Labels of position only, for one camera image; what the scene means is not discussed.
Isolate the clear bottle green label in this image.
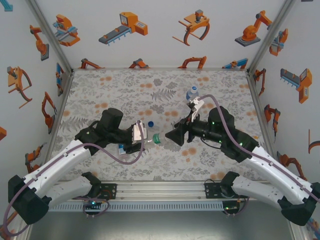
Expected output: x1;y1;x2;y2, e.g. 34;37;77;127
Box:
143;131;166;149

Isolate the clear bottle dark blue label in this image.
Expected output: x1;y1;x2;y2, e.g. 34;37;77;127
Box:
185;86;200;103

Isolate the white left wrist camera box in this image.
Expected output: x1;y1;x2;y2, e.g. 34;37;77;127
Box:
131;120;149;146

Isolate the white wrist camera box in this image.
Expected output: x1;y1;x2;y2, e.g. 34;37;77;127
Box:
131;120;149;146
187;96;205;124

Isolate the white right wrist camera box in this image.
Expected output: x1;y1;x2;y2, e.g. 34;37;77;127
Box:
187;96;205;124

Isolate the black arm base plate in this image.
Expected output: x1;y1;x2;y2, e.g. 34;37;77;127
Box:
99;182;119;201
204;182;224;200

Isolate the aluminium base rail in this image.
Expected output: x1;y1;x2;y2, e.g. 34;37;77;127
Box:
49;180;251;201

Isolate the aluminium table edge rail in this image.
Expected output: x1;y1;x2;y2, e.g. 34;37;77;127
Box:
245;69;275;154
46;70;76;151

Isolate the white slotted cable duct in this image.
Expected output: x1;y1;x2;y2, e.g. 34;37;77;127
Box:
48;200;225;213

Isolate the aluminium frame post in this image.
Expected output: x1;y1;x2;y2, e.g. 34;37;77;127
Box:
26;0;75;76
245;0;298;76

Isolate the aluminium frame leg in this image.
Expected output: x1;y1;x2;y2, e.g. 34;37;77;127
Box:
14;219;34;240
286;219;309;240

